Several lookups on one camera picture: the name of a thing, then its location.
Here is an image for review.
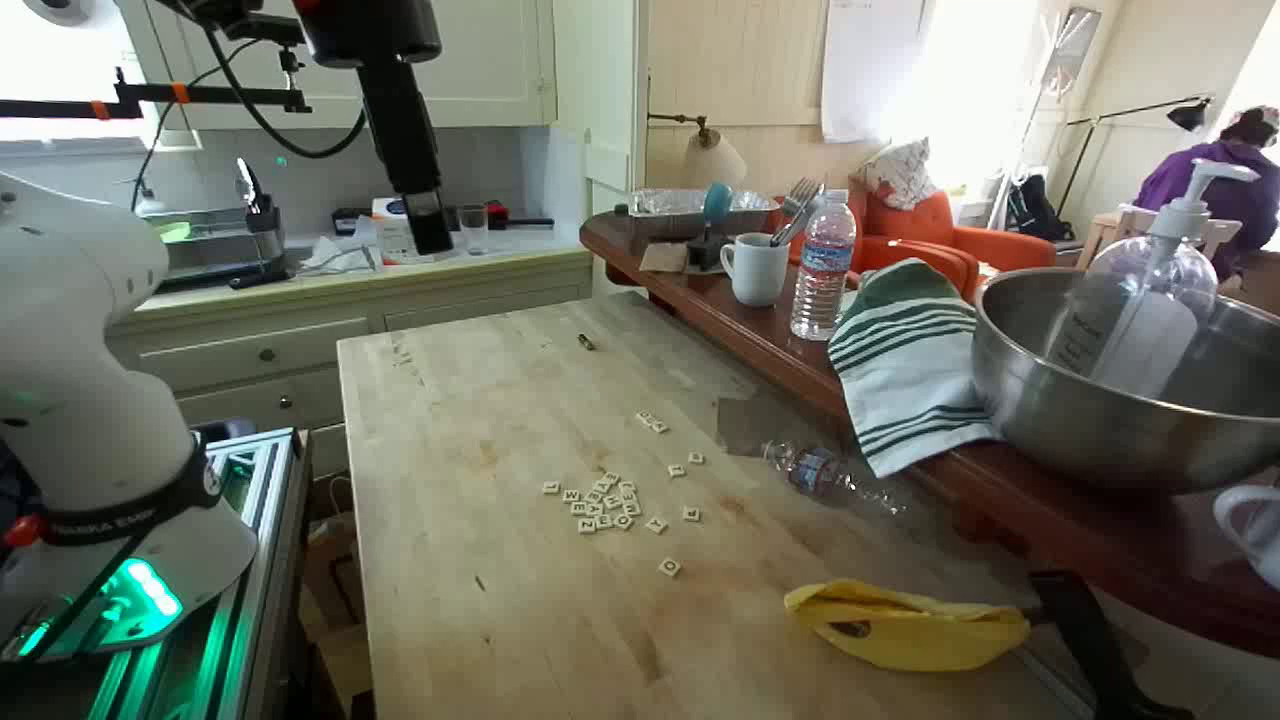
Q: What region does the clear pump sanitizer bottle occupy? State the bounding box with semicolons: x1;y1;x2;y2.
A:
1040;155;1265;399

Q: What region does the aluminium frame rail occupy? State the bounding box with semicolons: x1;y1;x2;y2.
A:
0;423;310;720

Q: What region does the black upright tool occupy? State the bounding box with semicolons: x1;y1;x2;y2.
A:
229;155;300;292

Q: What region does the metal sink tray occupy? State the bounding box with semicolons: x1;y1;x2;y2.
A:
130;196;291;297

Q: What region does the dark brown wooden counter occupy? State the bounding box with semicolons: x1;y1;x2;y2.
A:
575;206;1280;662

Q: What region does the yellow banana-shaped object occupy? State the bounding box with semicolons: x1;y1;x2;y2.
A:
778;577;1037;675

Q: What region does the person in purple top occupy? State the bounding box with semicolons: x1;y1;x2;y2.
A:
1132;105;1280;260

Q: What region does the white wall cabinet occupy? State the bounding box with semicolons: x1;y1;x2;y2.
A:
115;0;558;130

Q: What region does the white drawer cabinet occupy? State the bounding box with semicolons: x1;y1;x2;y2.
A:
108;242;600;481

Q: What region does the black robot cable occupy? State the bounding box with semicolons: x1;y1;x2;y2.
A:
197;23;373;163

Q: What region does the large steel mixing bowl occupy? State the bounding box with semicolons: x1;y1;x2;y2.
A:
967;263;1280;499

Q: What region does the pile of small nuts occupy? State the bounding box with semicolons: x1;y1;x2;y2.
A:
555;470;647;538

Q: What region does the clear plastic water bottle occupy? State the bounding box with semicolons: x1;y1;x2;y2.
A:
787;184;861;347

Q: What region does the orange chair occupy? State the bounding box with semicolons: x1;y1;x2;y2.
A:
844;174;1058;303

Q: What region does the black angled bar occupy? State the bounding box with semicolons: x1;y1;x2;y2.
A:
1026;568;1158;720

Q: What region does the white rounded object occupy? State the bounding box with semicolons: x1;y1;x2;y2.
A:
1208;481;1280;592

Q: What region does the thin floor lamp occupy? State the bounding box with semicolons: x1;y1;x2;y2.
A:
1055;90;1216;222

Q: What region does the white wall poster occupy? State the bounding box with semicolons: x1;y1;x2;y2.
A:
816;0;930;146

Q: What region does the white ceramic mug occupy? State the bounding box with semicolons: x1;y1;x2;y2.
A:
714;226;797;313

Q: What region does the black backpack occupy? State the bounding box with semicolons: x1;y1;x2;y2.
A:
1004;169;1079;249

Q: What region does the white crumpled bag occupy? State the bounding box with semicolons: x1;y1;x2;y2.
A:
861;130;953;211

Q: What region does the green striped dish towel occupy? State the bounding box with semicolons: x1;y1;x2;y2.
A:
822;254;1004;482

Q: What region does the desk lamp with white shade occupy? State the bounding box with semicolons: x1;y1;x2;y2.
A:
642;106;750;192

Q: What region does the crumpled clear plastic wrap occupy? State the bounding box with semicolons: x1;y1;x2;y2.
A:
754;435;906;520

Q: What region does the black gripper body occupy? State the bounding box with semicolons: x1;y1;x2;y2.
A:
291;0;443;71

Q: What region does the white tape roll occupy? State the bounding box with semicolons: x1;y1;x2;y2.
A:
367;192;421;254

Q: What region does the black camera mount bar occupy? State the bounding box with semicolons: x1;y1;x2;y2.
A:
0;67;318;126

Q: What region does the small brown card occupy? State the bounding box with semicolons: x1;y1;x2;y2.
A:
635;236;690;278

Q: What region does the teal small object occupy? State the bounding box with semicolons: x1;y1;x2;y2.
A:
701;179;740;226

